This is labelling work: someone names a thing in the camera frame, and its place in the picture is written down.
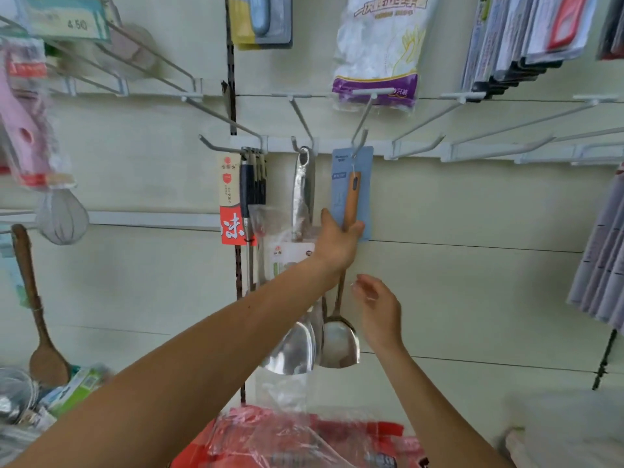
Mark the person's right hand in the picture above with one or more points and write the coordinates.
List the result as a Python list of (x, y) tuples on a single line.
[(382, 312)]

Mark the person's left hand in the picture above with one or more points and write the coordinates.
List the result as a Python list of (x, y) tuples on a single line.
[(336, 246)]

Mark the blue card utensil packet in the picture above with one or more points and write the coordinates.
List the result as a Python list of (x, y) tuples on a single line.
[(351, 175)]

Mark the steel spatula with label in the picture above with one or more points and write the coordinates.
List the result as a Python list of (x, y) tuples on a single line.
[(302, 180)]

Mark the red white packet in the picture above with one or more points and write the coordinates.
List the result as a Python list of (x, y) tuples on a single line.
[(231, 204)]

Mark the person's left forearm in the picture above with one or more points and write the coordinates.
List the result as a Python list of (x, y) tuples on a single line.
[(166, 385)]

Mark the person's right forearm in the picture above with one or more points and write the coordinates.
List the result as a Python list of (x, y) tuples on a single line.
[(439, 414)]

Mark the red plastic wrapped packets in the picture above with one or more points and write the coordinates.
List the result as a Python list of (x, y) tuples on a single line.
[(292, 438)]

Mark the white purple bag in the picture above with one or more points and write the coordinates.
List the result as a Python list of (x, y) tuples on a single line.
[(380, 44)]

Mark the row of scissors packets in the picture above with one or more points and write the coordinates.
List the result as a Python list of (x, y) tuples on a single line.
[(600, 258)]

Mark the blue yellow peeler packet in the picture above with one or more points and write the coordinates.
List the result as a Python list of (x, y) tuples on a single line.
[(258, 19)]

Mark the row of hanging flat packets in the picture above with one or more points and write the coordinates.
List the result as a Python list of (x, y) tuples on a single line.
[(526, 39)]

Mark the pale round hanging utensil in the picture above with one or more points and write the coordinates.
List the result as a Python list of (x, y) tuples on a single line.
[(132, 48)]

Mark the dark wooden spatula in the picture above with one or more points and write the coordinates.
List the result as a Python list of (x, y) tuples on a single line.
[(39, 326)]

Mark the pile of plastic wrapped utensils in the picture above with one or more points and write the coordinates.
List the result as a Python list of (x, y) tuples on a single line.
[(29, 414)]

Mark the black scissors grey card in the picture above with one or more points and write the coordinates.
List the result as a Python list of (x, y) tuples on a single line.
[(612, 24)]

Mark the large steel strainer ladle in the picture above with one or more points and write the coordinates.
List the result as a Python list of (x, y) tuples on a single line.
[(12, 395)]

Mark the white price label holder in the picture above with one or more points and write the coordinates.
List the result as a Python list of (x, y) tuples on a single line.
[(63, 16)]

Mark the black wall divider strip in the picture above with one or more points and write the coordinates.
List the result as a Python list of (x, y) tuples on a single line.
[(232, 92)]

